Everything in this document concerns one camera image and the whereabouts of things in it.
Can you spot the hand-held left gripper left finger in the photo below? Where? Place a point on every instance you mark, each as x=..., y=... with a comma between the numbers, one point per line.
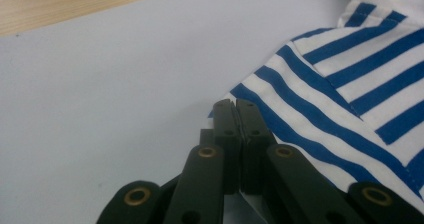
x=230, y=150

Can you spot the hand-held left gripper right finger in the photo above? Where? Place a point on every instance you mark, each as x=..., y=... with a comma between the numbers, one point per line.
x=255, y=157

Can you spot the blue white striped shirt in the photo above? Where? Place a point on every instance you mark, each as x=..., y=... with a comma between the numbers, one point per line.
x=350, y=100

